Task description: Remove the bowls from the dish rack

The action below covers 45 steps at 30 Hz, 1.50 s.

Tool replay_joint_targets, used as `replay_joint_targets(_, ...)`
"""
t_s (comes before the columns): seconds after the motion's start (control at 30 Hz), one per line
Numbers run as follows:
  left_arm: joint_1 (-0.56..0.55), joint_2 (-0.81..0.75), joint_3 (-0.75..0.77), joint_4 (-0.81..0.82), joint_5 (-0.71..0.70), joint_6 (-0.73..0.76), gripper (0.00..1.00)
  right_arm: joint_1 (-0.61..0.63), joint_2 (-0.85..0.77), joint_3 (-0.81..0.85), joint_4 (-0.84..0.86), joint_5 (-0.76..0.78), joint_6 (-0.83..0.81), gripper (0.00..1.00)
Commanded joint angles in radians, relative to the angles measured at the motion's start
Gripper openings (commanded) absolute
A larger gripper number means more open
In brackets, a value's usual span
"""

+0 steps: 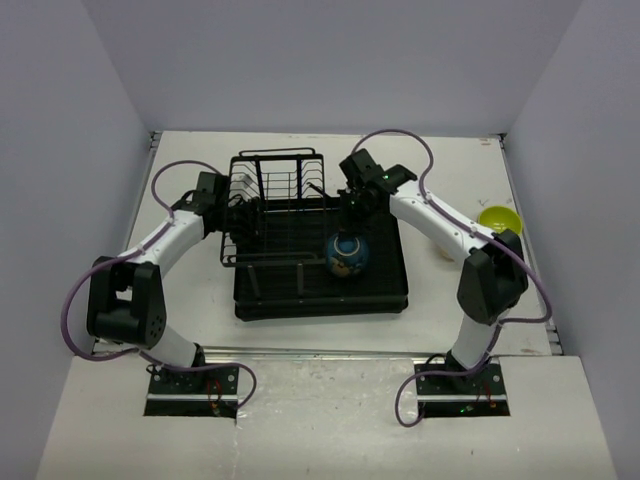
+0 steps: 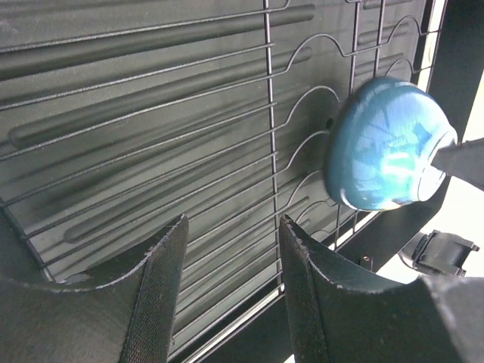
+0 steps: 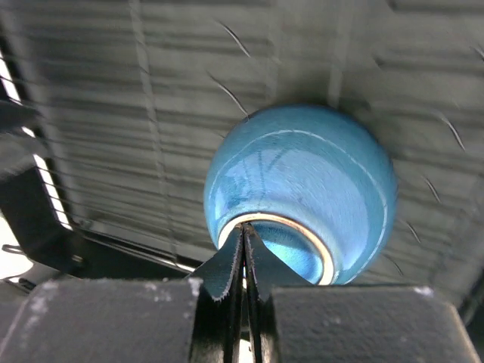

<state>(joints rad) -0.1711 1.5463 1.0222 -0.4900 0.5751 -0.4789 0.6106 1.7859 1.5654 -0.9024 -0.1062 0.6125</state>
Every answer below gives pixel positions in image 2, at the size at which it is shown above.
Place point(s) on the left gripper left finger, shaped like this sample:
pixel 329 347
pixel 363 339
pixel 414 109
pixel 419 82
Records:
pixel 122 310

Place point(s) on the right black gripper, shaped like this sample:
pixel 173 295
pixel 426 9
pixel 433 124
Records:
pixel 441 253

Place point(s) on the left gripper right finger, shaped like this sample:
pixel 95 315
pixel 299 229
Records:
pixel 341 312

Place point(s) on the blue patterned bowl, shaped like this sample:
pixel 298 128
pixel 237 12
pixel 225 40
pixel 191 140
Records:
pixel 382 144

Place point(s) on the black wire dish rack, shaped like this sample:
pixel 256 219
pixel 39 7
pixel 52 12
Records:
pixel 118 115

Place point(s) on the black drip tray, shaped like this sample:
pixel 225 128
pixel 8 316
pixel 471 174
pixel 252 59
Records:
pixel 231 305

